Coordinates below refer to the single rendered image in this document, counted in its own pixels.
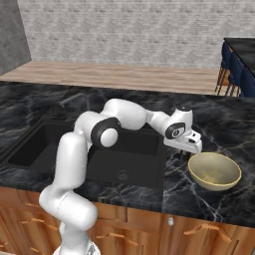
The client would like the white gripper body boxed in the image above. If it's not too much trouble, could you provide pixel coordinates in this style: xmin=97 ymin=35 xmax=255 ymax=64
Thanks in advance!
xmin=162 ymin=135 xmax=204 ymax=154

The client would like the yellow bowl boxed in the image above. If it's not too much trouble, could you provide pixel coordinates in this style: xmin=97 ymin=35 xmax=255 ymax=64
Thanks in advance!
xmin=187 ymin=151 xmax=243 ymax=192

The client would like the black sink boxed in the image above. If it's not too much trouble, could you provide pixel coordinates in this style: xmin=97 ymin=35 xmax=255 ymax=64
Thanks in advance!
xmin=6 ymin=119 xmax=167 ymax=190

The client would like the wooden cabinet door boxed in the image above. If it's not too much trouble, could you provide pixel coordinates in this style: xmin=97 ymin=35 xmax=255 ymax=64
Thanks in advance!
xmin=0 ymin=204 xmax=64 ymax=255
xmin=87 ymin=220 xmax=162 ymax=255
xmin=161 ymin=212 xmax=255 ymax=255

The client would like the blue bar stool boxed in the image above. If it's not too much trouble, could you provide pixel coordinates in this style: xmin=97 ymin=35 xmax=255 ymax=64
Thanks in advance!
xmin=228 ymin=49 xmax=245 ymax=98
xmin=239 ymin=65 xmax=255 ymax=99
xmin=214 ymin=41 xmax=234 ymax=96

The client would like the black tap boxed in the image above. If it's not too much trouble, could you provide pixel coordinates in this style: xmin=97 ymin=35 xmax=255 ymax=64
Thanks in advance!
xmin=58 ymin=92 xmax=88 ymax=109

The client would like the wooden cabinet handle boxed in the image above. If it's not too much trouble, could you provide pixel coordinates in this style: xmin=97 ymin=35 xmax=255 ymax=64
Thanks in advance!
xmin=95 ymin=231 xmax=139 ymax=247
xmin=183 ymin=222 xmax=234 ymax=244
xmin=20 ymin=216 xmax=60 ymax=232

